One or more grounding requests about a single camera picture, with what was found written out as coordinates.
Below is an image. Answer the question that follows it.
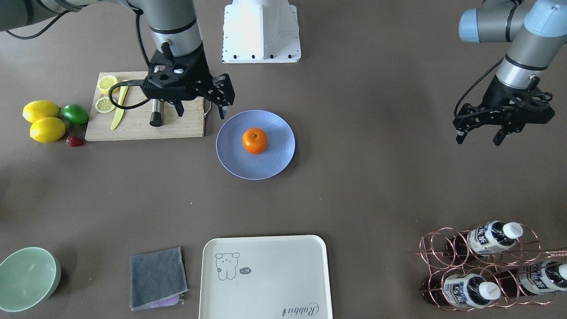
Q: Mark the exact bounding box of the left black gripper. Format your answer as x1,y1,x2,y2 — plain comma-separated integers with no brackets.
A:
452,76,555,147

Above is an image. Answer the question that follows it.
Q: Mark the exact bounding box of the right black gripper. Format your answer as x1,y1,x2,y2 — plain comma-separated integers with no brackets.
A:
141,43,235,119

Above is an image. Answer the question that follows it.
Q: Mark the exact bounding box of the orange mandarin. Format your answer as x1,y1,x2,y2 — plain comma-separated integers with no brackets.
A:
241,128,268,154

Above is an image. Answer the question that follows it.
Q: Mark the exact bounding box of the blue plate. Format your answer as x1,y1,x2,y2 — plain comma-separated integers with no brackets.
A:
215,110,295,180

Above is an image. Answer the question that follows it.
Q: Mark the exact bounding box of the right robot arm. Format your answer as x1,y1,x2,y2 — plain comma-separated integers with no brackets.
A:
0,0,235,119

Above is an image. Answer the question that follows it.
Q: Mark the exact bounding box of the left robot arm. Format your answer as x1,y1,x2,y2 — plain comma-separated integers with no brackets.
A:
452,0,567,146

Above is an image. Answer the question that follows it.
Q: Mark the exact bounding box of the steel muddler black tip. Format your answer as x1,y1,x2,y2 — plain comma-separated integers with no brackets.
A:
149,99,163,127

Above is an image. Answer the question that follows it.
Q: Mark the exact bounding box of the wooden cutting board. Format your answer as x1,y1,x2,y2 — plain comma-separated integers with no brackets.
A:
85,87,206,142

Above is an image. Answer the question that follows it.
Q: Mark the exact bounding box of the yellow plastic knife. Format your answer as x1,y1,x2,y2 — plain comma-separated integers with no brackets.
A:
111,86,129,130

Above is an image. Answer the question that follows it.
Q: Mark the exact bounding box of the lemon half upper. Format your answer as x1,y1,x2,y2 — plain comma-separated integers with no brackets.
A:
97,75,119,94

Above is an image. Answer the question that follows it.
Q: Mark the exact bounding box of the lemon slice lower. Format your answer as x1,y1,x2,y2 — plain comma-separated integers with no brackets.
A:
94,96,116,114

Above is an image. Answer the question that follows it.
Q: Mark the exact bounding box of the tea bottle top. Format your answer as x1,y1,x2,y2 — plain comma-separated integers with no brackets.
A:
443,220,523,262

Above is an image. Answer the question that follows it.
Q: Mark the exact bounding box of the tea bottle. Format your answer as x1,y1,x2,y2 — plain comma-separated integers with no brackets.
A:
421,274,501,310
496,259,567,297
443,220,523,262

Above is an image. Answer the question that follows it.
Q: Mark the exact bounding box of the green lime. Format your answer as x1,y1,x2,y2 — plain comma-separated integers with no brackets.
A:
62,104,89,125

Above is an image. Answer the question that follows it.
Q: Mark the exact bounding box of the red strawberry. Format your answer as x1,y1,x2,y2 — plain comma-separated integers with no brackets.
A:
66,136,84,147

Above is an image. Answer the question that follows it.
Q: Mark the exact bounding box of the whole yellow lemon lower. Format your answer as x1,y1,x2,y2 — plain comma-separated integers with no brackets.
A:
30,117,66,143

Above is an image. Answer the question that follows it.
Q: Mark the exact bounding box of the whole yellow lemon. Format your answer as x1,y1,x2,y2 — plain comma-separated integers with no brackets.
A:
22,100,61,123
30,117,66,143

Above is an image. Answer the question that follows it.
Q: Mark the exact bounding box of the tea bottle bottom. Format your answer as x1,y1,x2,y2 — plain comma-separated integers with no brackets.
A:
421,274,501,310
496,259,567,297

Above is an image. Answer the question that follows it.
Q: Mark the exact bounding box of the whole yellow lemon upper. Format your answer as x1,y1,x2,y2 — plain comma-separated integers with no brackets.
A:
22,100,61,123

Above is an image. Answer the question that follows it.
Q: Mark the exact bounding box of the grey folded cloth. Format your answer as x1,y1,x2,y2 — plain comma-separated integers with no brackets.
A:
130,247,189,311

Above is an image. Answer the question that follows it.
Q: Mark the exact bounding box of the cream rabbit tray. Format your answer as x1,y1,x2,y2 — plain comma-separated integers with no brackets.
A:
198,235,334,319

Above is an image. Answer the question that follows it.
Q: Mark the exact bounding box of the green bowl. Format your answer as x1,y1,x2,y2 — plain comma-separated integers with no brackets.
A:
0,247,62,312

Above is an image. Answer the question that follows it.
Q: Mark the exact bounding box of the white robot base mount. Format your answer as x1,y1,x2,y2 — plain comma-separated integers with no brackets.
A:
221,0,302,63

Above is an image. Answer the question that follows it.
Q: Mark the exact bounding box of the copper wire bottle rack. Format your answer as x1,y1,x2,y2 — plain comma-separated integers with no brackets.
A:
419,224,566,311

